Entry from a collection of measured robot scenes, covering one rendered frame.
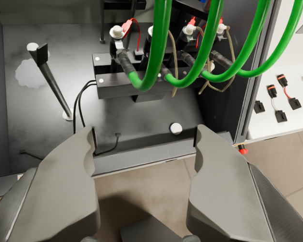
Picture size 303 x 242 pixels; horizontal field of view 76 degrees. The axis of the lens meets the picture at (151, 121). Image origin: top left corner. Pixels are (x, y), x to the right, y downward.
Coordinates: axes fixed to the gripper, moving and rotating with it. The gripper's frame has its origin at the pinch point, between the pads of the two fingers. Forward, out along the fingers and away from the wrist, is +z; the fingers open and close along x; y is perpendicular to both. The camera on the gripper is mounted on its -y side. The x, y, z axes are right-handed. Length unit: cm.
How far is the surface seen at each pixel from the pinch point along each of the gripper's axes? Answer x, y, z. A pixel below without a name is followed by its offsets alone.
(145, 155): -0.8, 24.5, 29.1
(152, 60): 0.7, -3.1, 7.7
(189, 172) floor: 30, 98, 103
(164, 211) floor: 10, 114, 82
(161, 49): 1.5, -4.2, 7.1
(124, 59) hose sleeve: -4.0, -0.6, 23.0
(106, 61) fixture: -11.2, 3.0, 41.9
